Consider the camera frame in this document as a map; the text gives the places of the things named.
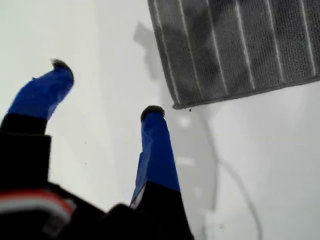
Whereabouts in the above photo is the grey striped towel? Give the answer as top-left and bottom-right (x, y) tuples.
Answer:
(147, 0), (320, 110)

